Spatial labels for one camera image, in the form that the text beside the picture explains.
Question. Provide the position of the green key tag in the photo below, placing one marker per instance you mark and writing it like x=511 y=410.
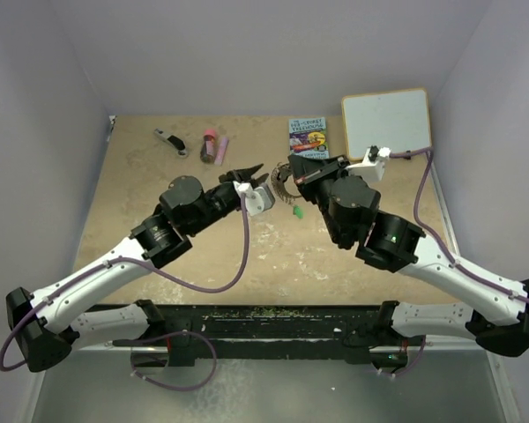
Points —
x=297 y=211

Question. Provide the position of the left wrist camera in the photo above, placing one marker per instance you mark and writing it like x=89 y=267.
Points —
x=256 y=200

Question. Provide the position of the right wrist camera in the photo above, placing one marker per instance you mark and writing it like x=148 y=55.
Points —
x=372 y=167

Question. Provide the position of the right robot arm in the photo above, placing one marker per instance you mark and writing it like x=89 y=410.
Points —
x=388 y=242

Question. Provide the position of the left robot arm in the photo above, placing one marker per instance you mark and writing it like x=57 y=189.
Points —
x=48 y=323

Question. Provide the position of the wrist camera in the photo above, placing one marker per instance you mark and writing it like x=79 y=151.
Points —
x=372 y=167
x=256 y=200

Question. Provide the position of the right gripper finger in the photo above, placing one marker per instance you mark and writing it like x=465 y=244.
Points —
x=284 y=172
x=304 y=192

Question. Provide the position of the right aluminium rail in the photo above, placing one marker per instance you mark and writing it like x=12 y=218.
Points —
x=449 y=220

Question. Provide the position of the black base frame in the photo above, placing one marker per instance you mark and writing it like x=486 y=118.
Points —
x=357 y=335

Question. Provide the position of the treehouse paperback book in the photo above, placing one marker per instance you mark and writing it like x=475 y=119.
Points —
x=307 y=137

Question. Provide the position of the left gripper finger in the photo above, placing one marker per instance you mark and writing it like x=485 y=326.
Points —
x=241 y=175
x=259 y=180

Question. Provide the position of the large keyring with small rings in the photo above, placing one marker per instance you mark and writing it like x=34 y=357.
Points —
x=280 y=189

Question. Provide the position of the small whiteboard on stand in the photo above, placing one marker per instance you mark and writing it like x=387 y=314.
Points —
x=398 y=120

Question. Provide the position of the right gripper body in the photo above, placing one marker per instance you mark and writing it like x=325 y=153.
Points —
x=324 y=175

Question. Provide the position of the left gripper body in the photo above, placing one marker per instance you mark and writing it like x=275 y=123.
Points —
x=219 y=202

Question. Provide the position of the pink tube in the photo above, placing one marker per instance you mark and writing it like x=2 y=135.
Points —
x=221 y=151

